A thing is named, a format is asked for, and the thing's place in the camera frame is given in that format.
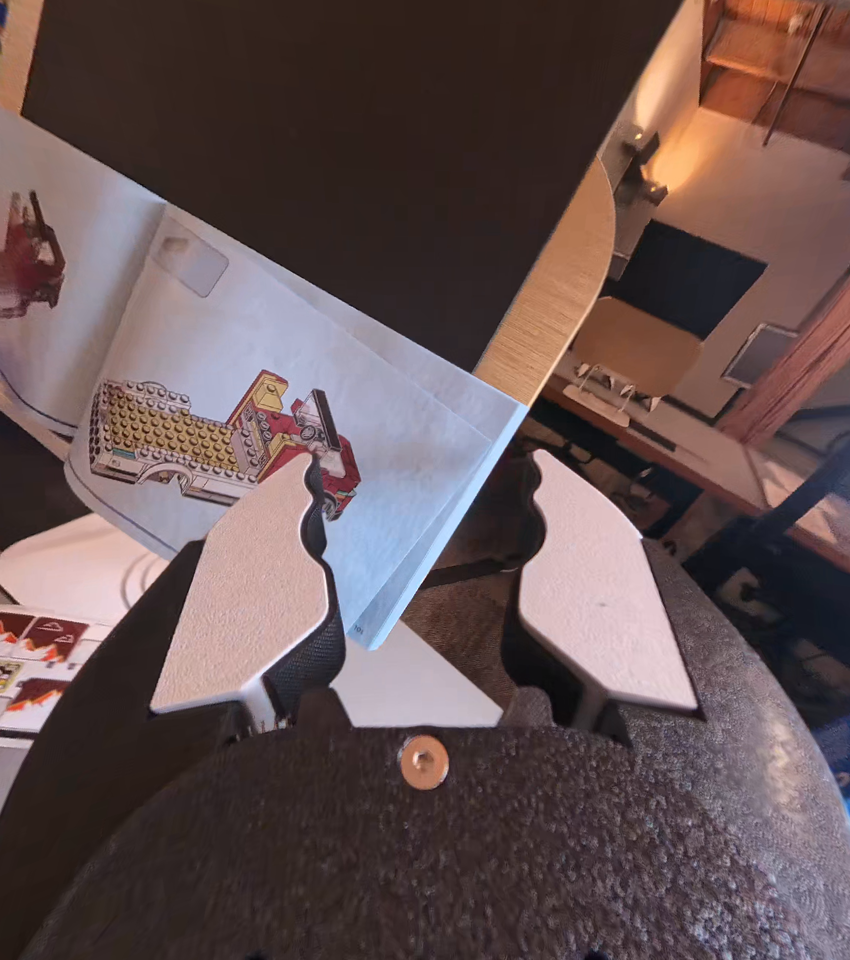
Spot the instruction booklet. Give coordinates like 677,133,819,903
0,75,529,652

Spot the sticker sheet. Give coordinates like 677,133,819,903
0,603,114,740

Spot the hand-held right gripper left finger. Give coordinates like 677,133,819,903
149,452,347,725

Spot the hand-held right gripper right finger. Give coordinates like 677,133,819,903
503,448,699,732

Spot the wooden table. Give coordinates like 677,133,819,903
541,375,850,601

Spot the dark brown board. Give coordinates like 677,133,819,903
20,0,684,374

